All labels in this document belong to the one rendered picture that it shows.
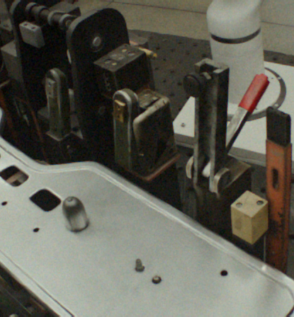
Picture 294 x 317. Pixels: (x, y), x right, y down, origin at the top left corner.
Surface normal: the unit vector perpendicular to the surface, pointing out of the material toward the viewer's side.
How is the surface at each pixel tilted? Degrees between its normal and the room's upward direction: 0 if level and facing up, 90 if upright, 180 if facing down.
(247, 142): 5
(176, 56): 0
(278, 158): 90
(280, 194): 90
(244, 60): 93
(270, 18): 0
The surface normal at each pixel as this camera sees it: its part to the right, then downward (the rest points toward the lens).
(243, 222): -0.70, 0.54
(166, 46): -0.14, -0.74
